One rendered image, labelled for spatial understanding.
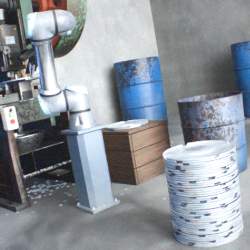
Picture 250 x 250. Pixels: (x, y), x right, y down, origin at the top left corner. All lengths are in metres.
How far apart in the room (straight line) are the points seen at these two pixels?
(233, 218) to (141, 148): 1.01
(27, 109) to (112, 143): 0.60
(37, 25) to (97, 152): 0.72
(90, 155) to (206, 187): 0.75
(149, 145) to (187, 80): 3.18
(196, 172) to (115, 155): 1.07
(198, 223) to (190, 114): 0.91
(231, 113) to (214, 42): 3.08
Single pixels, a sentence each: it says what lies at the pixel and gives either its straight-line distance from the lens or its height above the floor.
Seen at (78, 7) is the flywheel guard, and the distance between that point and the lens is 2.50.
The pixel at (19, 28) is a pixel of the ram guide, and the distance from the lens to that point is 2.52.
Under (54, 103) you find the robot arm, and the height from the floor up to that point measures 0.61.
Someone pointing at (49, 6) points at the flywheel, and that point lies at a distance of 2.72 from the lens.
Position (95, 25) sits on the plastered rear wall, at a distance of 4.75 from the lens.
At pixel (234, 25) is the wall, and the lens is 5.00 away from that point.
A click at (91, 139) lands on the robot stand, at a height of 0.39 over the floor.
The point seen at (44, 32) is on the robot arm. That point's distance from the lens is 1.71.
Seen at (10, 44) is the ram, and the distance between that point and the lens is 2.49.
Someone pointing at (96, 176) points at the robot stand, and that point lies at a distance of 1.89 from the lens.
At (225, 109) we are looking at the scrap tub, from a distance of 2.09.
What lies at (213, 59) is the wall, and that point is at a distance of 5.15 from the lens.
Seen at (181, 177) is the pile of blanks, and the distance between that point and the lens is 1.32.
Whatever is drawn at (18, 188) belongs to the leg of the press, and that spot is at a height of 0.13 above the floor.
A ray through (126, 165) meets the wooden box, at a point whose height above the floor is 0.13.
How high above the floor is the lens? 0.68
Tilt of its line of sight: 8 degrees down
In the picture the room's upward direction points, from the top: 9 degrees counter-clockwise
